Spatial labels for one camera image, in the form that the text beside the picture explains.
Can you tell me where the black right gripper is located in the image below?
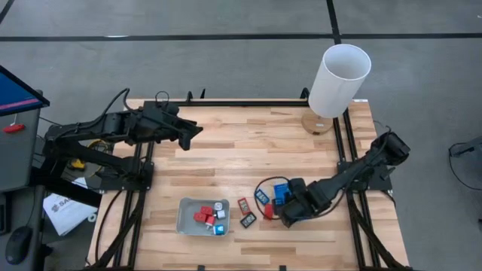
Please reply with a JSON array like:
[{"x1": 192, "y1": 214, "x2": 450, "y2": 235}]
[{"x1": 279, "y1": 176, "x2": 322, "y2": 229}]

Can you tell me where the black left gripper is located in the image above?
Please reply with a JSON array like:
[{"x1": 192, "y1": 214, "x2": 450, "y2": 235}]
[{"x1": 145, "y1": 101, "x2": 204, "y2": 151}]

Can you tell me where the blue plastic basket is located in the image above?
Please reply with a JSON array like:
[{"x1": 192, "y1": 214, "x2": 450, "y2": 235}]
[{"x1": 273, "y1": 182, "x2": 293, "y2": 206}]

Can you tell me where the grey plastic bin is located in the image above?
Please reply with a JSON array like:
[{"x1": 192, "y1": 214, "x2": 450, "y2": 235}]
[{"x1": 175, "y1": 197, "x2": 230, "y2": 237}]

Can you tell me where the white cylindrical lamp shade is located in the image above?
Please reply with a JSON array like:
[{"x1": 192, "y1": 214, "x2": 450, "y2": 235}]
[{"x1": 300, "y1": 44, "x2": 372, "y2": 136}]

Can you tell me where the white printed paper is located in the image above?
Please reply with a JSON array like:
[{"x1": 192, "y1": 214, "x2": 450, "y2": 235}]
[{"x1": 42, "y1": 176, "x2": 99, "y2": 237}]

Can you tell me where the grey cabinet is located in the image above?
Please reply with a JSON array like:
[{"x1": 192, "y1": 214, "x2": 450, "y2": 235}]
[{"x1": 0, "y1": 107, "x2": 41, "y2": 193}]

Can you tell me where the blue screen monitor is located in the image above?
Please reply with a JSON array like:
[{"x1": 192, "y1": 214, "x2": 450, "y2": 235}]
[{"x1": 0, "y1": 65, "x2": 50, "y2": 117}]

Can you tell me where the grey chair leg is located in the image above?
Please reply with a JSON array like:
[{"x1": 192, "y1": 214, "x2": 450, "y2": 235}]
[{"x1": 450, "y1": 135, "x2": 482, "y2": 159}]

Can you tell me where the black computer mouse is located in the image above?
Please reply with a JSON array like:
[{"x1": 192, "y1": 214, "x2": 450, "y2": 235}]
[{"x1": 5, "y1": 225, "x2": 33, "y2": 266}]

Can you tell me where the black aluminium frame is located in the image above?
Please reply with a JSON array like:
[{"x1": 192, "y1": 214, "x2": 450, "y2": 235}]
[{"x1": 88, "y1": 98, "x2": 413, "y2": 271}]

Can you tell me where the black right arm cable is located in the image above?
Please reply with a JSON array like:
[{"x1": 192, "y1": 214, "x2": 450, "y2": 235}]
[{"x1": 254, "y1": 175, "x2": 349, "y2": 223}]

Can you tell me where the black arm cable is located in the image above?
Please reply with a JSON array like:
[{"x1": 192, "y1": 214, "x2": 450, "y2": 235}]
[
  {"x1": 100, "y1": 88, "x2": 170, "y2": 118},
  {"x1": 254, "y1": 175, "x2": 349, "y2": 223}
]

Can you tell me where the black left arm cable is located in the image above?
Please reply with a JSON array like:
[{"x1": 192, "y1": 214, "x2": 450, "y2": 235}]
[{"x1": 100, "y1": 88, "x2": 170, "y2": 118}]

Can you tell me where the red handle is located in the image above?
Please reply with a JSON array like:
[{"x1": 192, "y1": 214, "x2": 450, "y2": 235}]
[{"x1": 2, "y1": 123, "x2": 26, "y2": 134}]

